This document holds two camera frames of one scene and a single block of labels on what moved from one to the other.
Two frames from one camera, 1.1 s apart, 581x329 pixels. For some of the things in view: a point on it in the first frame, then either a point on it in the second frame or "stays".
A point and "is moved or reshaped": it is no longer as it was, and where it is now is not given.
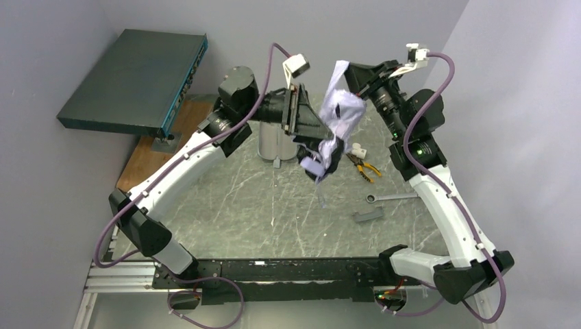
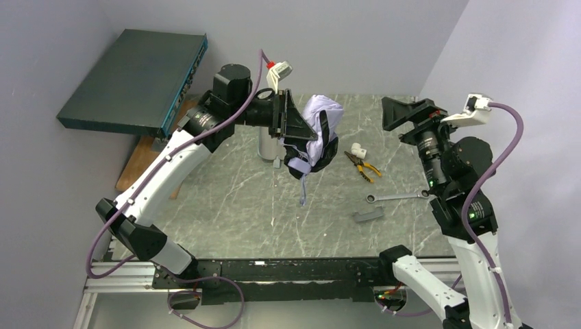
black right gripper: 367,83 → 421,123
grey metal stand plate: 169,145 stays
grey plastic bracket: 375,213 stays
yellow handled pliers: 360,164 stays
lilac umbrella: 341,112 is moved or reshaped
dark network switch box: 139,85 stays
